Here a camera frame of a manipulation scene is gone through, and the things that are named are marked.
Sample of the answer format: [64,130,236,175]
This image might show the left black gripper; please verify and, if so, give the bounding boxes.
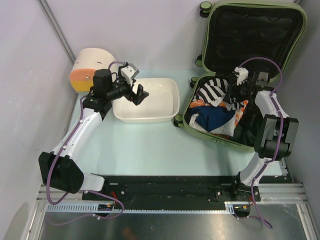
[106,67,149,106]

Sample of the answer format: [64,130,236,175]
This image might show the white rectangular plastic basin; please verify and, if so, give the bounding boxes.
[112,78,180,123]

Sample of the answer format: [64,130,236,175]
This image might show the black white striped garment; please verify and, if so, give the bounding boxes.
[193,78,248,111]

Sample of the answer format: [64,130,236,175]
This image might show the green hard-shell suitcase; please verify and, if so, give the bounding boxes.
[173,0,307,152]

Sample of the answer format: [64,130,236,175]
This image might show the cream drawer box orange fronts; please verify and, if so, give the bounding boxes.
[69,47,116,94]

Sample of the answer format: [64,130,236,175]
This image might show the orange bunny pattern towel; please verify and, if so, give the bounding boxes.
[189,99,212,108]

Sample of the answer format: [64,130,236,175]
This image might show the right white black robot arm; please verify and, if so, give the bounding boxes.
[229,72,299,201]

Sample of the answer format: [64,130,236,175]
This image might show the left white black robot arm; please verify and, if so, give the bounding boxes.
[38,64,149,200]

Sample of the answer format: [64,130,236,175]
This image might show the white orange patterned cloth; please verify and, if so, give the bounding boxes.
[188,99,249,139]

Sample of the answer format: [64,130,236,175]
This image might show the navy blue garment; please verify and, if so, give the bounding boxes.
[189,106,236,135]

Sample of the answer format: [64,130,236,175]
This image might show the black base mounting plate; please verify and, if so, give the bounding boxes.
[81,174,292,210]

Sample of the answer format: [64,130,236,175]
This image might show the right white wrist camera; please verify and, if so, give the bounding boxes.
[233,66,249,86]

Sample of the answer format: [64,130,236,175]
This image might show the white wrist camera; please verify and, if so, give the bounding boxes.
[118,62,140,86]
[233,66,249,86]

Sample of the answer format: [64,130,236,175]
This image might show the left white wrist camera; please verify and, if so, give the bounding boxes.
[118,62,140,86]

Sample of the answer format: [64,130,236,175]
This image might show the aluminium frame rail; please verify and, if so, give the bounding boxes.
[36,183,309,204]

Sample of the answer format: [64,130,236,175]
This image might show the white slotted cable duct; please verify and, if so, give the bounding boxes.
[46,201,237,215]

